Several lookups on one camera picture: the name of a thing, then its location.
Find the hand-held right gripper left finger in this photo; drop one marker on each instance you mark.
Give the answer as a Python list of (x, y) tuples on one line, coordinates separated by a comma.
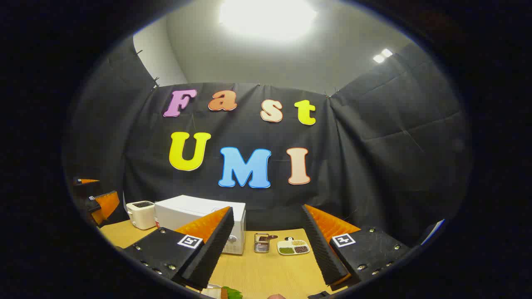
[(216, 245)]

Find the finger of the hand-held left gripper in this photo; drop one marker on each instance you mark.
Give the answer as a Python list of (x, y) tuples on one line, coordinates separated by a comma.
[(107, 205), (86, 181)]

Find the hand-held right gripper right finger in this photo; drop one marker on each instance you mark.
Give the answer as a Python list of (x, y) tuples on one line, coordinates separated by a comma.
[(322, 249)]

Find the white microwave oven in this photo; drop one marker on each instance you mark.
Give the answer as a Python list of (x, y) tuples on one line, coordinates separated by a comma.
[(187, 209)]

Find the lettuce sandwich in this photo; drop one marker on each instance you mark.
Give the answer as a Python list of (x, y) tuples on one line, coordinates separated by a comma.
[(232, 294)]

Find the white divided dish of beans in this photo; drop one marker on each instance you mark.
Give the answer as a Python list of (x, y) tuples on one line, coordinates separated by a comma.
[(293, 249)]

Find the white toaster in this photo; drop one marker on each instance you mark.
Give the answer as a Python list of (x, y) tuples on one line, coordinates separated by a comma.
[(141, 216)]

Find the small white plate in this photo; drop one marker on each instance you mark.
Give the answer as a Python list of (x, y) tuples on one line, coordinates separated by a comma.
[(213, 286)]

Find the small ceiling light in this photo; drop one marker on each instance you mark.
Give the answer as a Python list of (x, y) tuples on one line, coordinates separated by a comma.
[(382, 55)]

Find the large ceiling light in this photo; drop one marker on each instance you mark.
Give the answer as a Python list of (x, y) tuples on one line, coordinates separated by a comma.
[(268, 18)]

